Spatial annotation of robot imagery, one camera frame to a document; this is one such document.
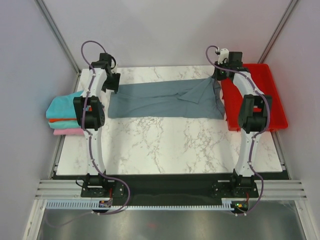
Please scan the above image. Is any grey-blue t shirt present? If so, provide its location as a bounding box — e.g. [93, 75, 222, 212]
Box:
[107, 77, 225, 120]

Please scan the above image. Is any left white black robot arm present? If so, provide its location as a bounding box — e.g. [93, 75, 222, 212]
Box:
[73, 52, 121, 197]

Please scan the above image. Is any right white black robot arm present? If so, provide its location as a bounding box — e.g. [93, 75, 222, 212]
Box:
[213, 47, 272, 197]

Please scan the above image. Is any red plastic bin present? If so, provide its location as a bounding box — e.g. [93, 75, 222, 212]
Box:
[221, 63, 288, 132]

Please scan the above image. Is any teal folded t shirt top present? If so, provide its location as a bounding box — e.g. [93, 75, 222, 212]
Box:
[46, 91, 83, 119]

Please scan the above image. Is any pink folded t shirt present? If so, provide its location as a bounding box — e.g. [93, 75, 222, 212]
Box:
[53, 128, 84, 136]

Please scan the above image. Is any orange folded t shirt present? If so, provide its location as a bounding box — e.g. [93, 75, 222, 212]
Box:
[46, 105, 77, 123]

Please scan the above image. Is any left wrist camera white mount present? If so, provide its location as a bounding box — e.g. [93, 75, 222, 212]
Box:
[111, 64, 118, 74]

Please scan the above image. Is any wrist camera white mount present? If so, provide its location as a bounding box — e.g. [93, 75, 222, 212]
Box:
[215, 48, 230, 65]
[111, 64, 118, 74]

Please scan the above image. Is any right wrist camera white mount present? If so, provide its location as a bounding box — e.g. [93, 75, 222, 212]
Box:
[215, 48, 230, 65]

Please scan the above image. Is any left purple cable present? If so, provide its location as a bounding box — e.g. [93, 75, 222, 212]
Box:
[81, 40, 133, 216]

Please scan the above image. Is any left aluminium corner post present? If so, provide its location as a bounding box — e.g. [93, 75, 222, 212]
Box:
[34, 0, 82, 76]

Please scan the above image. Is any aluminium corner post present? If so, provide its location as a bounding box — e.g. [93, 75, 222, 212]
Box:
[257, 0, 300, 64]
[34, 0, 82, 76]

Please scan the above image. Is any right aluminium corner post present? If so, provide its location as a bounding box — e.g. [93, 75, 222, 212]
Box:
[257, 0, 300, 64]

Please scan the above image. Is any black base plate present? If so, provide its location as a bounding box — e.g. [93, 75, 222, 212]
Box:
[80, 173, 258, 210]

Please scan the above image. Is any left white cable duct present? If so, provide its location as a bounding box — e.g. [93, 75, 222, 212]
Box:
[46, 199, 112, 210]

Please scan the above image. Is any white cable duct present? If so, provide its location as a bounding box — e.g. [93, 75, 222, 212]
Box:
[46, 199, 112, 210]
[221, 198, 248, 209]

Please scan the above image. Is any right white cable duct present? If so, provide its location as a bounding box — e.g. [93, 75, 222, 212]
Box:
[221, 198, 248, 209]

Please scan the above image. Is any aluminium rail frame front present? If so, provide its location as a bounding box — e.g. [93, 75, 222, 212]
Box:
[23, 180, 320, 240]

